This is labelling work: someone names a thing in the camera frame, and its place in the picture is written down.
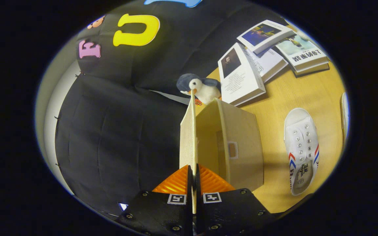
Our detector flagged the grey penguin plush toy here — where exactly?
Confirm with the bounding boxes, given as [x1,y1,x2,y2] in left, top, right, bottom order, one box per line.
[176,73,222,105]

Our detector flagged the beige fabric storage box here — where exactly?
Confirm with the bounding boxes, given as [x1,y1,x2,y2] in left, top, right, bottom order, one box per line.
[179,90,264,214]

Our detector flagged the plain white book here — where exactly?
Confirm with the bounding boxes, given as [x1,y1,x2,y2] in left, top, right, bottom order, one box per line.
[248,46,288,83]

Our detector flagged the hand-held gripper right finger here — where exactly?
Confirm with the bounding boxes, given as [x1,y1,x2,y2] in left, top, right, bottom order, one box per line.
[196,164,275,236]

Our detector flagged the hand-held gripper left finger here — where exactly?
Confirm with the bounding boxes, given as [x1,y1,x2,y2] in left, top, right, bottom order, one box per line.
[115,164,194,236]

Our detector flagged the book with blue photo cover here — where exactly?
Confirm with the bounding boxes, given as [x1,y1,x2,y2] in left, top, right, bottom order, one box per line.
[237,20,296,54]

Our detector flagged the book with portrait cover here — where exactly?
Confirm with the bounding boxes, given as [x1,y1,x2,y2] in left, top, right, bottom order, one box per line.
[218,43,266,107]

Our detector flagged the book with pale sky cover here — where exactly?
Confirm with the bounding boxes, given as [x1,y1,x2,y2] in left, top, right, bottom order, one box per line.
[274,34,330,76]

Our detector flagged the white striped canvas shoe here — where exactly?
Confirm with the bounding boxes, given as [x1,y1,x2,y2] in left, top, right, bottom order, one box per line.
[283,108,320,196]
[340,92,350,145]

